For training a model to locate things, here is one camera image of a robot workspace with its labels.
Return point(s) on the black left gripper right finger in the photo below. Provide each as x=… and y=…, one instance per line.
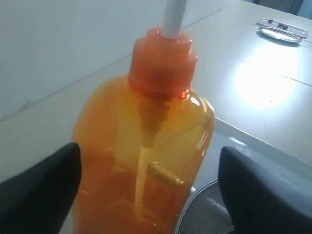
x=264, y=200

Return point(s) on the distant round metal plate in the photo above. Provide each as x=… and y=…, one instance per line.
x=279, y=34

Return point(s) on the steel mesh strainer basket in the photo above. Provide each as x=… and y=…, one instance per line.
x=205, y=212

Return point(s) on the orange pump soap bottle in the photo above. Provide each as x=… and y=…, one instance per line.
x=143, y=137

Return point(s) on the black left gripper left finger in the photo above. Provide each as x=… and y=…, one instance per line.
x=38, y=200

